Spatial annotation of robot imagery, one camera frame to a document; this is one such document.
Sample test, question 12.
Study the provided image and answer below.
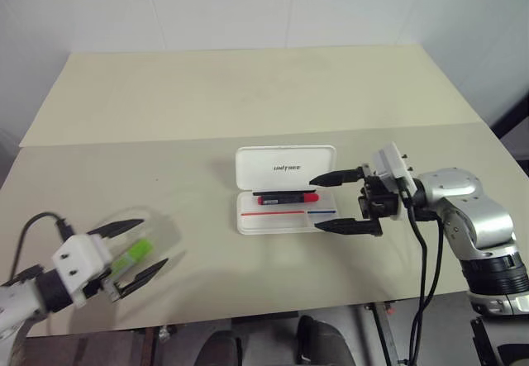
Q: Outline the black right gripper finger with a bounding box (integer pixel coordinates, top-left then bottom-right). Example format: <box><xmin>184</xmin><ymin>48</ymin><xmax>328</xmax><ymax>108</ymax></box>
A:
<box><xmin>313</xmin><ymin>216</ymin><xmax>382</xmax><ymax>239</ymax></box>
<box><xmin>308</xmin><ymin>167</ymin><xmax>365</xmax><ymax>188</ymax></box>

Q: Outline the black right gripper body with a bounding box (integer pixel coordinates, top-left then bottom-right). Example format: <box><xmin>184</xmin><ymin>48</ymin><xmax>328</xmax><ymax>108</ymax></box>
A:
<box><xmin>356</xmin><ymin>162</ymin><xmax>404</xmax><ymax>221</ymax></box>

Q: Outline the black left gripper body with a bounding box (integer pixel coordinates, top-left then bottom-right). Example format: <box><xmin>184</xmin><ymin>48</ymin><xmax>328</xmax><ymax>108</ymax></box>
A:
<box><xmin>82</xmin><ymin>265</ymin><xmax>126</xmax><ymax>303</ymax></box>

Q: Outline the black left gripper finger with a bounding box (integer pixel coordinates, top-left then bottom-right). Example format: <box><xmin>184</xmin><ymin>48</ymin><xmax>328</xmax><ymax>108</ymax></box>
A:
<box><xmin>85</xmin><ymin>218</ymin><xmax>145</xmax><ymax>239</ymax></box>
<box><xmin>117</xmin><ymin>257</ymin><xmax>170</xmax><ymax>300</ymax></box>

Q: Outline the green marker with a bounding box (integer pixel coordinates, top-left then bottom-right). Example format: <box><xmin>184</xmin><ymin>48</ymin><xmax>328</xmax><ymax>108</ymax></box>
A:
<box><xmin>102</xmin><ymin>237</ymin><xmax>155</xmax><ymax>301</ymax></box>

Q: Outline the red marker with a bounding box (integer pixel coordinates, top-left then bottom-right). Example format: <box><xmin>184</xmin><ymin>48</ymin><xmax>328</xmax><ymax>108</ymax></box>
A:
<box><xmin>256</xmin><ymin>192</ymin><xmax>321</xmax><ymax>207</ymax></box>

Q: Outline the white plastic pencil case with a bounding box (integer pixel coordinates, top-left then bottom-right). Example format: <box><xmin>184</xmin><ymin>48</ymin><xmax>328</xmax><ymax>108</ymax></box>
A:
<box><xmin>234</xmin><ymin>144</ymin><xmax>338</xmax><ymax>236</ymax></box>

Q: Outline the dark rounded shape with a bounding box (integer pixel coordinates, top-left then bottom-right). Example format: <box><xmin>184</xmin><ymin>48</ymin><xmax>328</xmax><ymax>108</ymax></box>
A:
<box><xmin>201</xmin><ymin>330</ymin><xmax>244</xmax><ymax>366</ymax></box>
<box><xmin>296</xmin><ymin>315</ymin><xmax>353</xmax><ymax>366</ymax></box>

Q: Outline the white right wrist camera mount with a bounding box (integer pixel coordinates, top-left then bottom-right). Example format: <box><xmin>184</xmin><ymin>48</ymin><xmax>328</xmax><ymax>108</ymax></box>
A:
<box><xmin>370</xmin><ymin>141</ymin><xmax>418</xmax><ymax>223</ymax></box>

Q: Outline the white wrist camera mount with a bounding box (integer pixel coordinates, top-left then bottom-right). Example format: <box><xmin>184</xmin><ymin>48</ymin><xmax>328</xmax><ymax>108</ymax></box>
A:
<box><xmin>370</xmin><ymin>141</ymin><xmax>418</xmax><ymax>223</ymax></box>
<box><xmin>52</xmin><ymin>235</ymin><xmax>113</xmax><ymax>308</ymax></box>

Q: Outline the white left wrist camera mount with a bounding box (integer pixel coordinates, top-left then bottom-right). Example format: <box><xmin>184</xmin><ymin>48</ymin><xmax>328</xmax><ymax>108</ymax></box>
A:
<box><xmin>52</xmin><ymin>235</ymin><xmax>113</xmax><ymax>308</ymax></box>

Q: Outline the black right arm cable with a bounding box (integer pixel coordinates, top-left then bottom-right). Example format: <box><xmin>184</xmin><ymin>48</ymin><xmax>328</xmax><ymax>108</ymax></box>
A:
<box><xmin>412</xmin><ymin>211</ymin><xmax>444</xmax><ymax>366</ymax></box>
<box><xmin>397</xmin><ymin>178</ymin><xmax>428</xmax><ymax>366</ymax></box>

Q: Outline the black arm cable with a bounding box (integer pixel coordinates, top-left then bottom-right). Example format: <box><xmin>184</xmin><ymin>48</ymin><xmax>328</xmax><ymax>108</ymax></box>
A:
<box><xmin>397</xmin><ymin>178</ymin><xmax>428</xmax><ymax>366</ymax></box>
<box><xmin>412</xmin><ymin>211</ymin><xmax>444</xmax><ymax>366</ymax></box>
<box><xmin>7</xmin><ymin>212</ymin><xmax>75</xmax><ymax>287</ymax></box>

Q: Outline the metal table frame bar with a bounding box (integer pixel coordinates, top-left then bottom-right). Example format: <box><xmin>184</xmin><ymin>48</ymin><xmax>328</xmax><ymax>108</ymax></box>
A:
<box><xmin>362</xmin><ymin>302</ymin><xmax>401</xmax><ymax>366</ymax></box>
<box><xmin>131</xmin><ymin>325</ymin><xmax>175</xmax><ymax>366</ymax></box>

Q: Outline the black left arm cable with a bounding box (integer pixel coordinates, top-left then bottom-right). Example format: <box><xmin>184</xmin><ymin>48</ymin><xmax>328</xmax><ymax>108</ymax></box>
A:
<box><xmin>7</xmin><ymin>212</ymin><xmax>75</xmax><ymax>287</ymax></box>

